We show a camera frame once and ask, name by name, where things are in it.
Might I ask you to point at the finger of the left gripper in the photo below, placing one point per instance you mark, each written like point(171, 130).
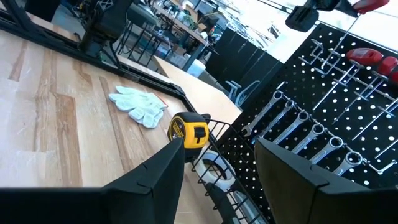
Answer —
point(346, 7)

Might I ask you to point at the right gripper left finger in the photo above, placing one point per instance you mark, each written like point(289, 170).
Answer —
point(109, 205)

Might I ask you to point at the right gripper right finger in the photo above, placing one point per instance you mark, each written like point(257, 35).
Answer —
point(311, 199)

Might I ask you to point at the silver combination wrench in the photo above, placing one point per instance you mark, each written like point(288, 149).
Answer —
point(275, 121)
point(292, 127)
point(328, 149)
point(309, 138)
point(348, 163)
point(262, 113)

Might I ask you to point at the cream masking tape roll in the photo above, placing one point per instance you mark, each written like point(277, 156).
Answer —
point(202, 168)

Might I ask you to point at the yellow black tape measure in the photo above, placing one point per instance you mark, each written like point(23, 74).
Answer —
point(189, 132)

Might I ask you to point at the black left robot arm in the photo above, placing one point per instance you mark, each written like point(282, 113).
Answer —
point(105, 21)

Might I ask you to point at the black metal pegboard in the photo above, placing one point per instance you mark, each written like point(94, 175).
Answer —
point(311, 93)

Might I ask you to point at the black partition panels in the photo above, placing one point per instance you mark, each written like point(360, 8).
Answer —
point(242, 62)

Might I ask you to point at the white knit work glove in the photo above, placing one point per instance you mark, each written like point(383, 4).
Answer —
point(140, 105)

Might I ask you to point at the grey office chair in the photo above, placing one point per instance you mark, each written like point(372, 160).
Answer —
point(242, 91)

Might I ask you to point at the white cylinder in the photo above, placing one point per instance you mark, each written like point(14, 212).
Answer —
point(196, 68)

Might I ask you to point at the cluttered background desk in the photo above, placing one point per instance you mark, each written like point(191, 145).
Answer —
point(174, 25)

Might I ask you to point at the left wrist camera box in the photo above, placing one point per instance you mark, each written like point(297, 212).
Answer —
point(301, 18)

